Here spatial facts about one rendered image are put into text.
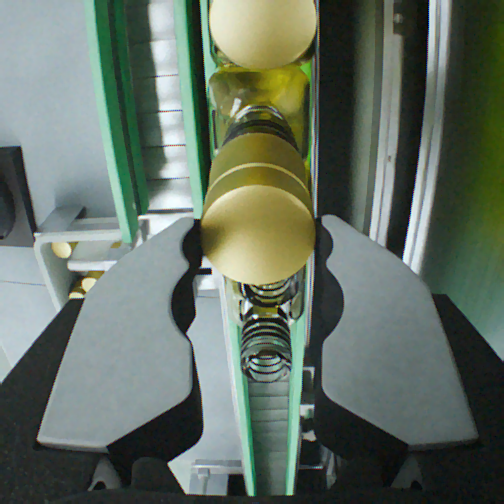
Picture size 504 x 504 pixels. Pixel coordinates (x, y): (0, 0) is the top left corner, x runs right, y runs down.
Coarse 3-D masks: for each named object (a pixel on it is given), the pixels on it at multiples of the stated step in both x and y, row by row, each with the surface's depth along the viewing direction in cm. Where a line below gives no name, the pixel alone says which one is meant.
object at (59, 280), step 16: (48, 240) 53; (64, 240) 54; (80, 240) 54; (96, 240) 62; (112, 240) 62; (48, 256) 57; (80, 256) 64; (96, 256) 63; (48, 272) 57; (64, 272) 62; (80, 272) 65; (48, 288) 58; (64, 288) 62; (64, 304) 62
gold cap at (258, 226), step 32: (224, 160) 13; (256, 160) 12; (288, 160) 13; (224, 192) 11; (256, 192) 11; (288, 192) 11; (224, 224) 11; (256, 224) 11; (288, 224) 11; (224, 256) 12; (256, 256) 12; (288, 256) 12
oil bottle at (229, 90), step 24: (216, 72) 21; (240, 72) 21; (264, 72) 20; (288, 72) 20; (216, 96) 20; (240, 96) 19; (264, 96) 19; (288, 96) 20; (216, 120) 20; (288, 120) 20; (216, 144) 21
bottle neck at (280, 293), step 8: (296, 272) 19; (288, 280) 20; (296, 280) 19; (240, 288) 19; (248, 288) 19; (256, 288) 20; (264, 288) 21; (272, 288) 21; (280, 288) 20; (288, 288) 20; (296, 288) 19; (248, 296) 20; (256, 296) 20; (264, 296) 20; (272, 296) 20; (280, 296) 20; (288, 296) 20; (256, 304) 20; (264, 304) 20; (272, 304) 20; (280, 304) 20
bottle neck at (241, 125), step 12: (252, 108) 19; (264, 108) 19; (240, 120) 17; (252, 120) 16; (264, 120) 16; (276, 120) 17; (228, 132) 17; (240, 132) 15; (252, 132) 15; (264, 132) 15; (276, 132) 15; (288, 132) 17
